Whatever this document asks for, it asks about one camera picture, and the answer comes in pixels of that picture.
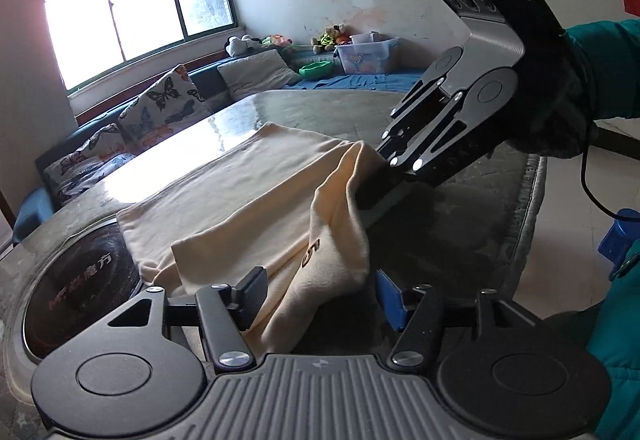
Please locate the grey pillow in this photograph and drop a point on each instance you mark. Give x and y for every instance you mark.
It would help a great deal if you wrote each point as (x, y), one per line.
(257, 72)

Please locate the panda plush toy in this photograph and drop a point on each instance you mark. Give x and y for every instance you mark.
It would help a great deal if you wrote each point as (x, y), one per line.
(241, 45)

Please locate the green pink plush toy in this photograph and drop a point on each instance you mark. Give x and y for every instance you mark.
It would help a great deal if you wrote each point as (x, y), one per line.
(276, 40)

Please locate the blue bed sheet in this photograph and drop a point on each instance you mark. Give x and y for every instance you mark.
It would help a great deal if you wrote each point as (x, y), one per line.
(360, 81)

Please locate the black induction cooker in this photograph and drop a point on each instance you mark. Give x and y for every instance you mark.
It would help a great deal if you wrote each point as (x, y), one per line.
(80, 285)

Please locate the blue sofa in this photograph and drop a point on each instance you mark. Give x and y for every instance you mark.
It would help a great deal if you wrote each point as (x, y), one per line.
(30, 215)

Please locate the window with purple blinds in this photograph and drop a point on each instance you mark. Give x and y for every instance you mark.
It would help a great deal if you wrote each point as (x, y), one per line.
(140, 5)

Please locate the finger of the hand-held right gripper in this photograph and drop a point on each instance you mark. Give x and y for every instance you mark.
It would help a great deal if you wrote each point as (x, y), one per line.
(412, 112)
(450, 147)

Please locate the cream cloth garment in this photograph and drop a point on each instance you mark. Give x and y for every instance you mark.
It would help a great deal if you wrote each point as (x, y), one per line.
(240, 200)

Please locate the butterfly print pillow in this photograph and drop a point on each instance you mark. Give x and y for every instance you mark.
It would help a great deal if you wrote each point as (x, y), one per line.
(160, 102)
(85, 162)

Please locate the person's teal jacket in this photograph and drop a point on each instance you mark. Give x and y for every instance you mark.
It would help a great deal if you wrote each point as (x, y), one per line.
(612, 350)

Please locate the person's right forearm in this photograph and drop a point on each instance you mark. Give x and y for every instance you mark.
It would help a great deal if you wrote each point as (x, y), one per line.
(607, 65)

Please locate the clear plastic storage box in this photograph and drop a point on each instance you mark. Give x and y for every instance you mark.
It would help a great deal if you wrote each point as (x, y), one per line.
(365, 57)

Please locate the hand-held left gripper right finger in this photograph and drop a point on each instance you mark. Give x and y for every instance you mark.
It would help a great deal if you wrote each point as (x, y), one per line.
(390, 299)

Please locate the person's right hand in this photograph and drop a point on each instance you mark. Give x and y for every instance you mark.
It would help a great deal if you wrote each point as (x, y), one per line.
(555, 110)

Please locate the green plastic basin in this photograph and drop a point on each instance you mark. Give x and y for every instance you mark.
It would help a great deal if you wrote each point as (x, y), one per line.
(316, 69)

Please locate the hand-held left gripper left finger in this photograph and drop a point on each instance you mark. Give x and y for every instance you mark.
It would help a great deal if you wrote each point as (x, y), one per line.
(252, 294)

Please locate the brown plush toy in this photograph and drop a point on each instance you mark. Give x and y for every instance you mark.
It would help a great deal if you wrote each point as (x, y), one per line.
(324, 39)

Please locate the blue plastic stool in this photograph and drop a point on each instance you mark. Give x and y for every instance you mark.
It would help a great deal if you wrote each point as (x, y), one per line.
(616, 245)

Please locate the red dark plush toy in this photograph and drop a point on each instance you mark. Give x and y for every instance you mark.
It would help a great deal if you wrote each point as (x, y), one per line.
(343, 35)

